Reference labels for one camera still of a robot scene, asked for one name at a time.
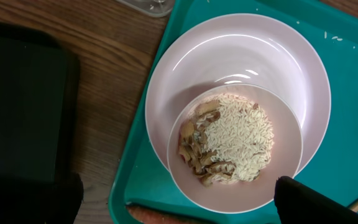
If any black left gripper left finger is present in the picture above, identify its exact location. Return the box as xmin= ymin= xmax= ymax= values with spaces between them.
xmin=0 ymin=173 xmax=84 ymax=224

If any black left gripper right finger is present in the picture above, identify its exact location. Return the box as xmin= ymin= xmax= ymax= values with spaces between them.
xmin=273 ymin=176 xmax=358 ymax=224

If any teal serving tray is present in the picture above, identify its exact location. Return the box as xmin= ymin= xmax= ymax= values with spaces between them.
xmin=108 ymin=1 xmax=358 ymax=223

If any pink bowl with rice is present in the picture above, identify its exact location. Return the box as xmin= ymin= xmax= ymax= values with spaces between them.
xmin=167 ymin=83 xmax=303 ymax=213

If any black plastic tray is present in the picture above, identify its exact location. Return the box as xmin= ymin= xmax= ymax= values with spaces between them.
xmin=0 ymin=22 xmax=80 ymax=182

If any orange carrot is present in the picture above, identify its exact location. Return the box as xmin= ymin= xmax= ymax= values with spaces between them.
xmin=126 ymin=205 xmax=213 ymax=224

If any pink plate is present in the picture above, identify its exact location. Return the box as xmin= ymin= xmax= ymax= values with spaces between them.
xmin=145 ymin=14 xmax=331 ymax=168

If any clear plastic bin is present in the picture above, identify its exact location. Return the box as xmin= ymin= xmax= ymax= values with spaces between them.
xmin=117 ymin=0 xmax=175 ymax=17

